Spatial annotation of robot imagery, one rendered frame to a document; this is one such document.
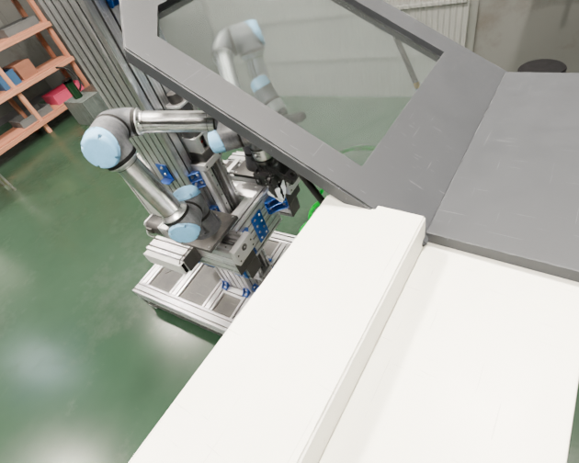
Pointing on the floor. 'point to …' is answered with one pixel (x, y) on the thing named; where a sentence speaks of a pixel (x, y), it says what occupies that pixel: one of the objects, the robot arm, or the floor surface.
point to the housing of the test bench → (493, 295)
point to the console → (294, 344)
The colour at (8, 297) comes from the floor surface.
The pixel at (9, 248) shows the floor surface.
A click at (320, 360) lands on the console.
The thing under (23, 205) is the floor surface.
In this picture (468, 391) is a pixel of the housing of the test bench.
